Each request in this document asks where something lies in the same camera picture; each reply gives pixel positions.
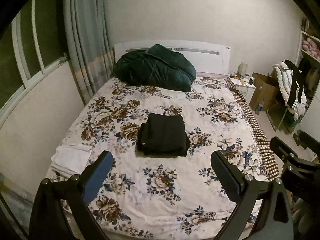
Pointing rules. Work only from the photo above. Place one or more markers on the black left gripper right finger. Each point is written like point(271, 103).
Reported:
point(230, 177)

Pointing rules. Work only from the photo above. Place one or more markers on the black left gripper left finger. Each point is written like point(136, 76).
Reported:
point(92, 178)

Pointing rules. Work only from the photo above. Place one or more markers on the black garment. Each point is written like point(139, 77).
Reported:
point(163, 136)

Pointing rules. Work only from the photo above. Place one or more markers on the white folded cloth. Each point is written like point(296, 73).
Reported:
point(71, 159)

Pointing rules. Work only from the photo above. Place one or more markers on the floral bed blanket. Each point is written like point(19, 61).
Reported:
point(161, 184)

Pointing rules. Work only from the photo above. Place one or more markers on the white nightstand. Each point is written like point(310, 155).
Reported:
point(244, 87)

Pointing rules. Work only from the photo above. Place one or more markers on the cardboard box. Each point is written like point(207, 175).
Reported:
point(266, 89)

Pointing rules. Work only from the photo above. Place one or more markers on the white puffer jacket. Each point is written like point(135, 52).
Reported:
point(291, 85)

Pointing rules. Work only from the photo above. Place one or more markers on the white shelf unit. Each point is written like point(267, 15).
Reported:
point(307, 61)

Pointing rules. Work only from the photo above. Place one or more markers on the white headboard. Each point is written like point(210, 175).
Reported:
point(205, 57)

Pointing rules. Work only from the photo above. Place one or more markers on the dark green duvet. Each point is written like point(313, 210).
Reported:
point(157, 66)

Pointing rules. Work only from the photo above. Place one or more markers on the grey curtain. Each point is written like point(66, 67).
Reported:
point(88, 43)

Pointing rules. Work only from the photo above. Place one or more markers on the window frame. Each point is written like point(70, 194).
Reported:
point(32, 47)

